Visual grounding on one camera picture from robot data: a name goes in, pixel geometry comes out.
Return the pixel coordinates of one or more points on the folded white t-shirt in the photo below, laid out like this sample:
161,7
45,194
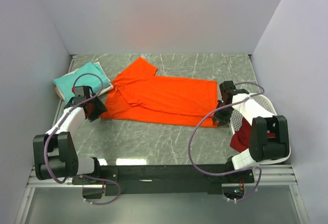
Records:
92,81

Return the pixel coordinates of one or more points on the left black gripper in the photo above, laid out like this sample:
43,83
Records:
100,108

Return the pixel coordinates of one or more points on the white perforated plastic basket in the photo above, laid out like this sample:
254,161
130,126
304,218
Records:
245,106

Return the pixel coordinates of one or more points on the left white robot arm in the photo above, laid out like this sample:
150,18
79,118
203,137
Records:
54,152

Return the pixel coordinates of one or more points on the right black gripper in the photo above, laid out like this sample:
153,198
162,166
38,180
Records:
223,120

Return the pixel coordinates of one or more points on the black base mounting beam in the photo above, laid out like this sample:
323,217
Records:
150,179

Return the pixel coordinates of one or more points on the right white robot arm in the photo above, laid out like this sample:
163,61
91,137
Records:
263,137

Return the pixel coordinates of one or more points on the dark red t-shirt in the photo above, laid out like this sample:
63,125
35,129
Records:
241,139

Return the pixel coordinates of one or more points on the orange t-shirt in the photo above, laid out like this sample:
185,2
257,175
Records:
139,94

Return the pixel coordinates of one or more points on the folded beige t-shirt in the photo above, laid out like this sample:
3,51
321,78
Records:
59,93

